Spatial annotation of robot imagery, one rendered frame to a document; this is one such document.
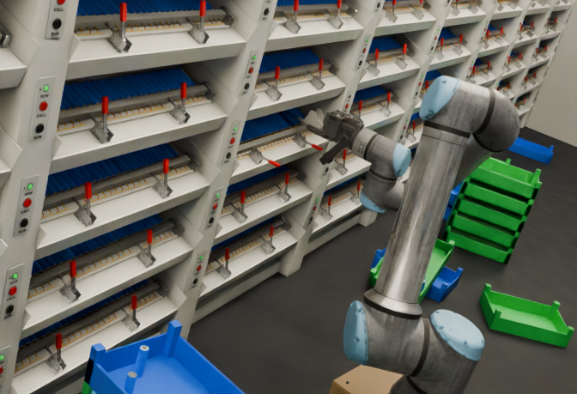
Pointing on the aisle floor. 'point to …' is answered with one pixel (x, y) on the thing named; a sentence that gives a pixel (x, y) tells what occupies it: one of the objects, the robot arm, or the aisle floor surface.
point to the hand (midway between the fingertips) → (302, 120)
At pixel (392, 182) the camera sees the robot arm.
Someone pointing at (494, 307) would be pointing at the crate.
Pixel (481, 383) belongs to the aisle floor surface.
